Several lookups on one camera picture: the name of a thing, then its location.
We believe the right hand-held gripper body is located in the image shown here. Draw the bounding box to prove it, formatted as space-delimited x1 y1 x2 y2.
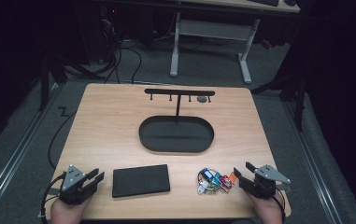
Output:
239 163 292 200

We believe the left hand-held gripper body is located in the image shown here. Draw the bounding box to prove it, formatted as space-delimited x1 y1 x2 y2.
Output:
58 164 94 206

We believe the bunch of colourful keys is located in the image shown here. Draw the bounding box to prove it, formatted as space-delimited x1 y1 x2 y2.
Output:
196 167 238 195

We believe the black wallet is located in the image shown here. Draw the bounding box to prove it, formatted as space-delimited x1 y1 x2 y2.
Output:
111 163 171 199

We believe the black key rack with tray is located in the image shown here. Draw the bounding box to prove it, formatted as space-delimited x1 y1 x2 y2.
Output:
137 88 216 154

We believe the person's right hand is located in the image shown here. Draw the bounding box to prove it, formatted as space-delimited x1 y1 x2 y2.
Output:
244 189 287 224

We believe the person's left hand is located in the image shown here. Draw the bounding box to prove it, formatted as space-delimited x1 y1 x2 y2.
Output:
50 195 93 224

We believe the black metal stand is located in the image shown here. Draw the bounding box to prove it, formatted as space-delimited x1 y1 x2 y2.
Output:
249 69 309 133
37 54 69 112

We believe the white-framed desk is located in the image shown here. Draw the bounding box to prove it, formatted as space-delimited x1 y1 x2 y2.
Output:
168 0 301 86

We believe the black keyboard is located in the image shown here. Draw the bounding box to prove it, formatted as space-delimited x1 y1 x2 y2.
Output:
248 0 280 7

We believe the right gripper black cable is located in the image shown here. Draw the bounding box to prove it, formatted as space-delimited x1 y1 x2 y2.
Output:
273 186 287 223

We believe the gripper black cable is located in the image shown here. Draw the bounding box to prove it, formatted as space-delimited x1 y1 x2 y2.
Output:
273 186 287 223
39 172 67 224

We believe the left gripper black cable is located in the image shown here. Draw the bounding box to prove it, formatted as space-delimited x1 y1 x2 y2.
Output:
39 172 67 224

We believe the black cable on floor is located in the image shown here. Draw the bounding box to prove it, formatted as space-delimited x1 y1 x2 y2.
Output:
48 109 78 171

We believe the metal floor rail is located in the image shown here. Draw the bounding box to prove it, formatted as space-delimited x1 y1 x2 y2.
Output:
0 82 62 223
282 101 343 224

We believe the bundle of black cables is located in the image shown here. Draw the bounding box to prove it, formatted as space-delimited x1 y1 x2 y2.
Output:
91 12 143 85

